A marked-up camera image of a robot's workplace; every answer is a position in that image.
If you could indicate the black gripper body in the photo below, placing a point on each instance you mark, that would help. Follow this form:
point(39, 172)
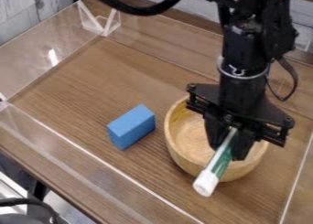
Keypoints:
point(238, 99)

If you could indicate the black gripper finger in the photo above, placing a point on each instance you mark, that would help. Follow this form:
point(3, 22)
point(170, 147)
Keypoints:
point(217, 129)
point(245, 138)

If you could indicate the green and white marker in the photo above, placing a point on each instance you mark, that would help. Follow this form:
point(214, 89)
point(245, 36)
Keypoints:
point(209, 177)

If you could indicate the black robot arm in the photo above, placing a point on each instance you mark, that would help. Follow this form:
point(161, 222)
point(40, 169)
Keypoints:
point(258, 36)

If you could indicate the brown wooden bowl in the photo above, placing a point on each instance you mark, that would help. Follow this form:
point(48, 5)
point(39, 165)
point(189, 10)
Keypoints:
point(187, 145)

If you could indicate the blue foam block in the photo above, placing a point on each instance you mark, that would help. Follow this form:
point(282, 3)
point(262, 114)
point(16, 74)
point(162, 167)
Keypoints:
point(131, 126)

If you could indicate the clear acrylic tray wall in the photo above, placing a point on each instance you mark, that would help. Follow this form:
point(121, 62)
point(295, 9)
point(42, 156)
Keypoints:
point(83, 68)

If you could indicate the black metal table frame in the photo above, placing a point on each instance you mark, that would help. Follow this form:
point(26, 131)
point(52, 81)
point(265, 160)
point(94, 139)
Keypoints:
point(22, 197)

